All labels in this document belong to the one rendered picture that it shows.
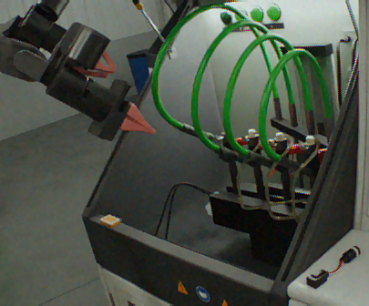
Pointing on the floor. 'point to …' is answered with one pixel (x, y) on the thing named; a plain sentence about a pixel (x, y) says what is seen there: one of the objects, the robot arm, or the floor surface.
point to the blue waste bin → (137, 60)
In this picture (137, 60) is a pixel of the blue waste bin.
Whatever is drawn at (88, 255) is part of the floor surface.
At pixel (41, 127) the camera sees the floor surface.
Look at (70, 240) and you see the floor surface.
